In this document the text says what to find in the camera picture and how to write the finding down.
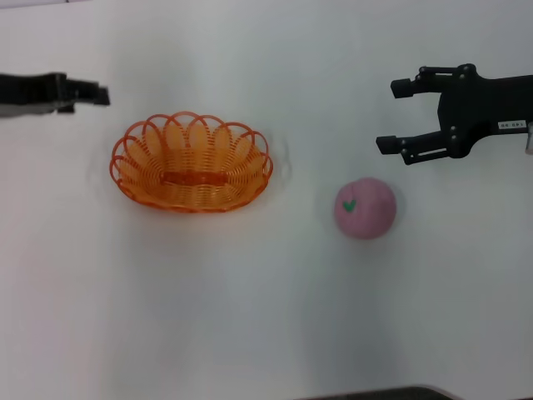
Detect pink toy peach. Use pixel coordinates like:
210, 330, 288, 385
332, 177, 397, 242

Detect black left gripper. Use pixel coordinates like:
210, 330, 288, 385
0, 72, 112, 114

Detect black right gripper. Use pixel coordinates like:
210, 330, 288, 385
375, 62, 533, 167

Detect orange woven plastic basket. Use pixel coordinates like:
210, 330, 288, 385
109, 111, 275, 214

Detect dark robot torso edge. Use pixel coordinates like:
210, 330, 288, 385
291, 384, 461, 400

